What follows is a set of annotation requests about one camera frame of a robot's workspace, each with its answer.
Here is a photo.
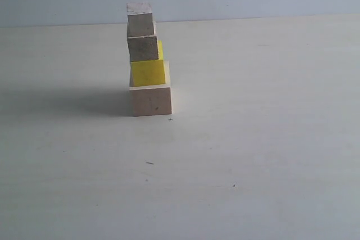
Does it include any large light wooden cube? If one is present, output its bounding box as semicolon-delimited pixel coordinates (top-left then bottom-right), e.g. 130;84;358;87
129;61;173;116

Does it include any yellow cube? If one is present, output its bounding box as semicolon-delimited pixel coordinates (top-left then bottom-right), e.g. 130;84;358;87
130;40;166;87

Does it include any medium wooden cube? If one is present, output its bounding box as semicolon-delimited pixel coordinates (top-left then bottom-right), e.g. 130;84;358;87
127;22;159;62

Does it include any small pale wooden cube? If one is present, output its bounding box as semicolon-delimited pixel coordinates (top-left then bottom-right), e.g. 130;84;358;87
127;2;155;37

